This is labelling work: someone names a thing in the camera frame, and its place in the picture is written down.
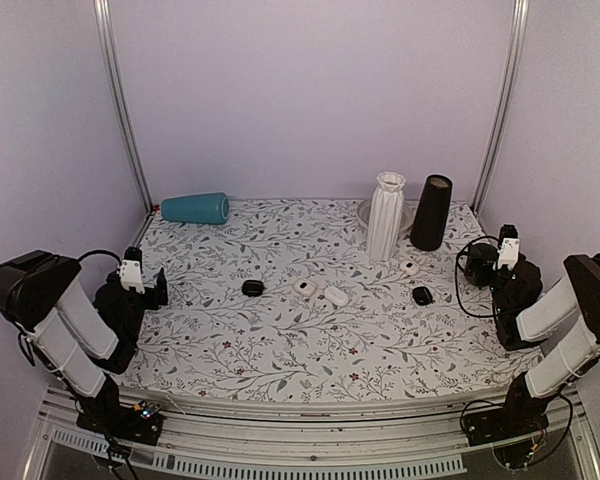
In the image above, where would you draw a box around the black glossy charging case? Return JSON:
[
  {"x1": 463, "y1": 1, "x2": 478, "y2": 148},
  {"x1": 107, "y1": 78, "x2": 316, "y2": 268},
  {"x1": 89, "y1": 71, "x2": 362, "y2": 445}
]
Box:
[{"x1": 241, "y1": 279, "x2": 265, "y2": 297}]

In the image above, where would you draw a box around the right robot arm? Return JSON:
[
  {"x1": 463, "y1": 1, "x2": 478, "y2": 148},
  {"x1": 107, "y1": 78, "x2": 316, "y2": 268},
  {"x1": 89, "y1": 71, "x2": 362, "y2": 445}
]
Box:
[{"x1": 493, "y1": 253, "x2": 600, "y2": 437}]

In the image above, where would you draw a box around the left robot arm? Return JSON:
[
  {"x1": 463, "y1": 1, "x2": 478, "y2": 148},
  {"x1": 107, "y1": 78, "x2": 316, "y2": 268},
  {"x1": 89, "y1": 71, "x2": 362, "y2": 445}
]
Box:
[{"x1": 0, "y1": 247, "x2": 168, "y2": 434}]

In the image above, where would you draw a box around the small black earbud case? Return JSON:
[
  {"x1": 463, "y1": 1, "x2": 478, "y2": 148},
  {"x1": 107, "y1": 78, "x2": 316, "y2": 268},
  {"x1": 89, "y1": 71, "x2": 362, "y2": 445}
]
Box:
[{"x1": 412, "y1": 286, "x2": 434, "y2": 306}]

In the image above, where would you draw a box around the small beige earbud case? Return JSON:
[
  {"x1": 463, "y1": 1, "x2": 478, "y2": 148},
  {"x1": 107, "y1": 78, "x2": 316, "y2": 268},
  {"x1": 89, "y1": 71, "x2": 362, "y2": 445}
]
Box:
[{"x1": 400, "y1": 260, "x2": 420, "y2": 276}]

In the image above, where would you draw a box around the beige earbud case with window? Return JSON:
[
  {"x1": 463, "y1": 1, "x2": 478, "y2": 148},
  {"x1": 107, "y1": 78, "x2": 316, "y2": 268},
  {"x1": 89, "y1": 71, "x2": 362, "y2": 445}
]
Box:
[{"x1": 293, "y1": 279, "x2": 317, "y2": 298}]

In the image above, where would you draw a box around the blue ceramic cup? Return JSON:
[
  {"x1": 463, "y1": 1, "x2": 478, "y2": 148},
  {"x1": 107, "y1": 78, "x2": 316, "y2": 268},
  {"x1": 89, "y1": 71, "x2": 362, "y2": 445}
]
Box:
[{"x1": 160, "y1": 193, "x2": 230, "y2": 225}]

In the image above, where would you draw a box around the tall black cylinder vase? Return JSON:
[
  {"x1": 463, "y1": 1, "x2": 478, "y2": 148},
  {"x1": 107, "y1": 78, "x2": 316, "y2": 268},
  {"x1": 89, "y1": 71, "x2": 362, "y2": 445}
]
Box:
[{"x1": 410, "y1": 174, "x2": 453, "y2": 251}]

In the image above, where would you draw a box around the striped ceramic plate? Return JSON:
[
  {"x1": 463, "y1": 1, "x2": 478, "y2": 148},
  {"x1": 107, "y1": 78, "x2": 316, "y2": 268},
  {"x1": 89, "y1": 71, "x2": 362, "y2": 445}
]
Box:
[{"x1": 356, "y1": 199, "x2": 415, "y2": 234}]

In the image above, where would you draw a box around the white ribbed ceramic vase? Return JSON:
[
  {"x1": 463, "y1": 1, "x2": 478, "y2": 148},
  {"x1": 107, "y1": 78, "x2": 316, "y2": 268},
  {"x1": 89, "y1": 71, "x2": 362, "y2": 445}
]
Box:
[{"x1": 366, "y1": 172, "x2": 405, "y2": 262}]

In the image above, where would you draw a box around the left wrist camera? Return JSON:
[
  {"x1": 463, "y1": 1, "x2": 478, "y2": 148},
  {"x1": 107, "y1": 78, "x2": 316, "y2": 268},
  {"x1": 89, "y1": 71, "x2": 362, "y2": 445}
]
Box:
[{"x1": 118, "y1": 246, "x2": 145, "y2": 295}]

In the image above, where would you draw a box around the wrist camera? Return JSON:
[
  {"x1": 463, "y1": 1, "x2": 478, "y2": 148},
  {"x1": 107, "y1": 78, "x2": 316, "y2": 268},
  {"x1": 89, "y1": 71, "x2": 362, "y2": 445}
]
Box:
[
  {"x1": 118, "y1": 246, "x2": 145, "y2": 295},
  {"x1": 494, "y1": 224, "x2": 520, "y2": 271}
]

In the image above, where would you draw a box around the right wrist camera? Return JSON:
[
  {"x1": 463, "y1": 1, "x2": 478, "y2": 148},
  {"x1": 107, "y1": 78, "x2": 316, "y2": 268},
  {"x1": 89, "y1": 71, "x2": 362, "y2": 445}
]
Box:
[{"x1": 494, "y1": 224, "x2": 520, "y2": 271}]

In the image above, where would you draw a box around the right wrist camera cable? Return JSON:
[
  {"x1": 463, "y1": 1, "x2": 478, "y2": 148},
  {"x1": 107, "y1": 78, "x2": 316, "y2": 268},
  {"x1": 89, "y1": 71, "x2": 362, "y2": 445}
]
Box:
[{"x1": 454, "y1": 235, "x2": 506, "y2": 319}]

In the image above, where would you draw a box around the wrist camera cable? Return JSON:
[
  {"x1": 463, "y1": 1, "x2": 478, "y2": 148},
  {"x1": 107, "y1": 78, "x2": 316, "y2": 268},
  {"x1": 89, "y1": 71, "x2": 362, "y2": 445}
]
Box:
[
  {"x1": 454, "y1": 235, "x2": 506, "y2": 319},
  {"x1": 77, "y1": 249, "x2": 124, "y2": 266}
]

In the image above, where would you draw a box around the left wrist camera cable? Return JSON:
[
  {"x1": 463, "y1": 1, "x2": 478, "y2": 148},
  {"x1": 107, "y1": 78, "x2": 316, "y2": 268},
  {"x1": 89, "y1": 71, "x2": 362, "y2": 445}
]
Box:
[{"x1": 77, "y1": 249, "x2": 124, "y2": 266}]

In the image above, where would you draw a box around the front aluminium rail base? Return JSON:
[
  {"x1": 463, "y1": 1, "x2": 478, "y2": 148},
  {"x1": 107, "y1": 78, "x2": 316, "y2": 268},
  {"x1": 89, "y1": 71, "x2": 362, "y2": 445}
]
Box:
[{"x1": 24, "y1": 387, "x2": 600, "y2": 479}]

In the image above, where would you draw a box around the right rear aluminium post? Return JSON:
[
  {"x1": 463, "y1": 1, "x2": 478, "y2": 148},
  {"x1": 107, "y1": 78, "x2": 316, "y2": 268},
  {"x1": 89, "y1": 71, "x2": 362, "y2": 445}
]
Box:
[{"x1": 471, "y1": 0, "x2": 530, "y2": 217}]

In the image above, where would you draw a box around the aluminium post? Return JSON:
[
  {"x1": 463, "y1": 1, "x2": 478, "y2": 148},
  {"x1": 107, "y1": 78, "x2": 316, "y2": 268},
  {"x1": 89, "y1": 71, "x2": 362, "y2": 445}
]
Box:
[
  {"x1": 93, "y1": 0, "x2": 153, "y2": 214},
  {"x1": 471, "y1": 0, "x2": 530, "y2": 217}
]

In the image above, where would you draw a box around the left rear aluminium post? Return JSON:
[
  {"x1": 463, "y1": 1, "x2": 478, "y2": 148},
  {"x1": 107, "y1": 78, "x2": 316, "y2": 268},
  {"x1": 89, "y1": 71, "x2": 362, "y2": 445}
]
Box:
[{"x1": 93, "y1": 0, "x2": 153, "y2": 214}]

